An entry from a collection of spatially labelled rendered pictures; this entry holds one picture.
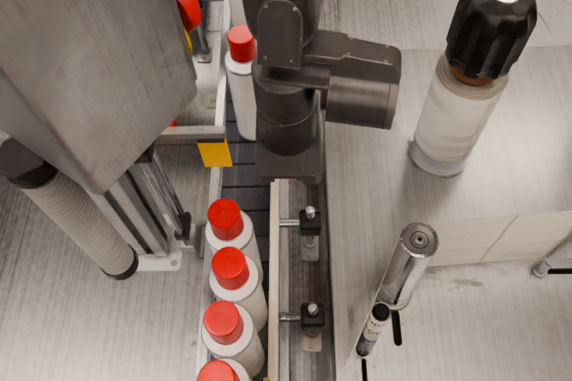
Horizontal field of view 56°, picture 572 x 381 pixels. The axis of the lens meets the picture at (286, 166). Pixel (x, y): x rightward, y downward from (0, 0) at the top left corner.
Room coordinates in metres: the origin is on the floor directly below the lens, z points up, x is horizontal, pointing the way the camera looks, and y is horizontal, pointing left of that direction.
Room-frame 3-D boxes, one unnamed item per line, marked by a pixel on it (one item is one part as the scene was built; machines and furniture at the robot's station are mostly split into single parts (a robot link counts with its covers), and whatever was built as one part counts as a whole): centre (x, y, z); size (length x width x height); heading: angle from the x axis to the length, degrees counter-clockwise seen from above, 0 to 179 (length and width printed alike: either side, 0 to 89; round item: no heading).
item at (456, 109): (0.40, -0.23, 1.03); 0.09 x 0.09 x 0.30
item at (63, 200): (0.18, 0.16, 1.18); 0.04 x 0.04 x 0.21
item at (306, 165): (0.30, 0.00, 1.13); 0.10 x 0.07 x 0.07; 176
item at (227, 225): (0.23, 0.06, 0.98); 0.05 x 0.05 x 0.20
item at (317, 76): (0.30, -0.01, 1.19); 0.07 x 0.06 x 0.07; 76
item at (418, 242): (0.19, -0.13, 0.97); 0.05 x 0.05 x 0.19
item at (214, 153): (0.29, 0.07, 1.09); 0.03 x 0.01 x 0.06; 87
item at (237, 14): (0.60, 0.04, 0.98); 0.05 x 0.05 x 0.20
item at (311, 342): (0.16, -0.02, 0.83); 0.06 x 0.03 x 0.01; 175
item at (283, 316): (0.16, 0.00, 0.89); 0.06 x 0.03 x 0.12; 87
